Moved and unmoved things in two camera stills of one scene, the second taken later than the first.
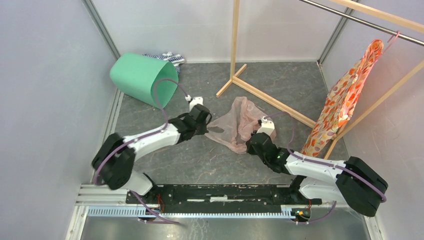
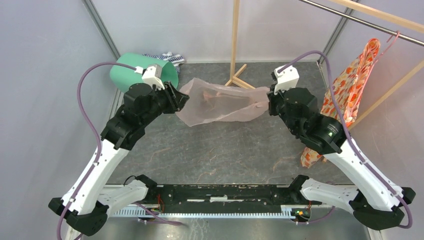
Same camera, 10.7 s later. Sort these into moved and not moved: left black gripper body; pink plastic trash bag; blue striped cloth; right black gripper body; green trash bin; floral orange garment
Moved: left black gripper body; pink plastic trash bag; right black gripper body
Not moved: green trash bin; floral orange garment; blue striped cloth
